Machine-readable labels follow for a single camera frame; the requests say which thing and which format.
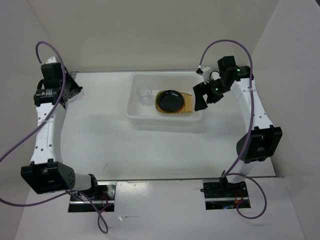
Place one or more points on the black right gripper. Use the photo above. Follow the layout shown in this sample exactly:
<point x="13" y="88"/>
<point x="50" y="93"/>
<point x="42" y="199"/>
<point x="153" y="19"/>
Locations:
<point x="201" y="89"/>

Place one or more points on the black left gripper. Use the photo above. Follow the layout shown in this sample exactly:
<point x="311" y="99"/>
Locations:
<point x="77" y="87"/>

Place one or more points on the woven bamboo tray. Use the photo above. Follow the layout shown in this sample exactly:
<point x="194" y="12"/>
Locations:
<point x="188" y="102"/>

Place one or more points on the black round plate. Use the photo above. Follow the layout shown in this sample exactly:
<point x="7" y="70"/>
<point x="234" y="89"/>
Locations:
<point x="170" y="99"/>

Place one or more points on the clear faceted plastic cup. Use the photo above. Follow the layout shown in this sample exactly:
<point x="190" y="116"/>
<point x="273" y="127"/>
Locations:
<point x="144" y="93"/>

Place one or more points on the orange plastic plate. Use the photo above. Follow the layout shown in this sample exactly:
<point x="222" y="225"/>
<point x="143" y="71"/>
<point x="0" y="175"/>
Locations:
<point x="166" y="111"/>

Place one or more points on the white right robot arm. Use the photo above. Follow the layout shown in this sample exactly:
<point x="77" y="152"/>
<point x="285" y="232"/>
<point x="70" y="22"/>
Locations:
<point x="262" y="136"/>

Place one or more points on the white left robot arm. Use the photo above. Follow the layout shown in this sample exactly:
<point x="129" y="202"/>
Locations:
<point x="46" y="172"/>

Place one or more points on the clear plastic bin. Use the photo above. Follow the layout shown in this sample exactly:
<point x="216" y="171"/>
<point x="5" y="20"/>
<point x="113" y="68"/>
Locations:
<point x="147" y="117"/>

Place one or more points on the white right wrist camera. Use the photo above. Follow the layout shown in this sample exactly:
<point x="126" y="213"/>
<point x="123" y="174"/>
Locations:
<point x="205" y="72"/>

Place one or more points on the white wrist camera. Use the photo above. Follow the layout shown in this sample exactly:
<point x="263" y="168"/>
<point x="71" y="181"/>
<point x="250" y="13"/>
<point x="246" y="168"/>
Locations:
<point x="53" y="60"/>
<point x="205" y="72"/>

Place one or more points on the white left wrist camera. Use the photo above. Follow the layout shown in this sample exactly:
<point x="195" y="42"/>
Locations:
<point x="53" y="60"/>

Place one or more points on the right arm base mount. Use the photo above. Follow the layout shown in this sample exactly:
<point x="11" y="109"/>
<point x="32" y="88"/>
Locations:
<point x="219" y="194"/>

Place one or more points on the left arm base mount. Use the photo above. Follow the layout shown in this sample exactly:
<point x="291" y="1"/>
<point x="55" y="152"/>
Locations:
<point x="104" y="199"/>

